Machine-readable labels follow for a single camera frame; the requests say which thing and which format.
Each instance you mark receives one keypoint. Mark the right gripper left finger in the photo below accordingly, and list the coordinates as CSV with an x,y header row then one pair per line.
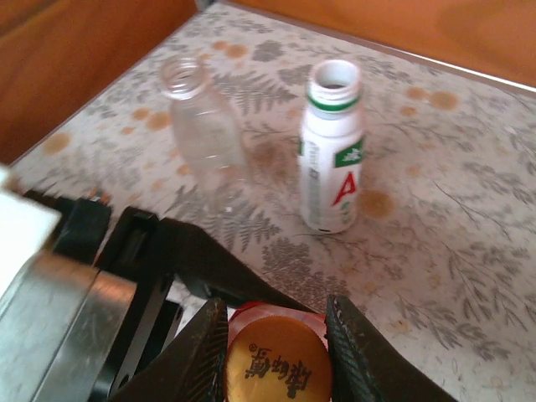
x,y
197,360

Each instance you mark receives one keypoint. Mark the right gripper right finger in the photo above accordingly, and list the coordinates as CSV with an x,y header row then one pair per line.
x,y
360,364

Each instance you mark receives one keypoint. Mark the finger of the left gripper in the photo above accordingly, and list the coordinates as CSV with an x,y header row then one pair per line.
x,y
218,264

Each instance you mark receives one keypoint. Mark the red drink bottle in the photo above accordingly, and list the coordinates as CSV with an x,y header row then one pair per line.
x,y
251,312

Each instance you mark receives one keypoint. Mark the gold bottle cap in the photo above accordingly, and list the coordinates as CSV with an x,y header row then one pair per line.
x,y
276,364

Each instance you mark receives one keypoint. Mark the clear plastic bottle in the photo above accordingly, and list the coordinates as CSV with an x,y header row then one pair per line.
x,y
205,134

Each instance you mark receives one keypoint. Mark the white bottle with green label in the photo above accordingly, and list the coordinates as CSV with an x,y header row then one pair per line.
x,y
326,167

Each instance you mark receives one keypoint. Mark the floral patterned tablecloth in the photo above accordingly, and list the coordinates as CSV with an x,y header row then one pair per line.
x,y
419,209

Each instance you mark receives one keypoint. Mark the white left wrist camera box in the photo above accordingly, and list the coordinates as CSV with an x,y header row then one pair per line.
x,y
21,226

